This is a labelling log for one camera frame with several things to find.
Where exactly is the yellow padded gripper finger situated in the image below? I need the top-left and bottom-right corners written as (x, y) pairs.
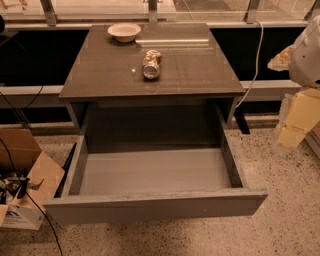
top-left (267, 45), bottom-right (293, 71)
top-left (272, 88), bottom-right (320, 154)

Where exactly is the crushed orange soda can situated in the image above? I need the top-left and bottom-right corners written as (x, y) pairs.
top-left (142, 49), bottom-right (162, 80)

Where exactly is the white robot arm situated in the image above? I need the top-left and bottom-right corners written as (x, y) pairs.
top-left (267, 15), bottom-right (320, 154)

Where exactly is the grey cabinet with glossy top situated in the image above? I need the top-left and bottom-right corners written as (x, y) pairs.
top-left (59, 23), bottom-right (244, 128)

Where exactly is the open grey top drawer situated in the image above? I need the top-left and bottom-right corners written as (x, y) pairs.
top-left (45, 104), bottom-right (268, 225)

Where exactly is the white paper bowl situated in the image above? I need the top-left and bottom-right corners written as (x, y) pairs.
top-left (107, 23), bottom-right (141, 43)

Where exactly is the cardboard box with clutter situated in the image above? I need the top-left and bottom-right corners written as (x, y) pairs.
top-left (0, 129), bottom-right (64, 230)

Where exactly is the white hanging cable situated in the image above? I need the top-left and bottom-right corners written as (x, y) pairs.
top-left (235, 20), bottom-right (265, 110)

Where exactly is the metal window railing frame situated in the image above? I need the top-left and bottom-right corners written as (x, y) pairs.
top-left (0, 0), bottom-right (319, 124)

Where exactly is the black cable on floor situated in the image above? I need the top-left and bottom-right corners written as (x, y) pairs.
top-left (0, 137), bottom-right (64, 256)

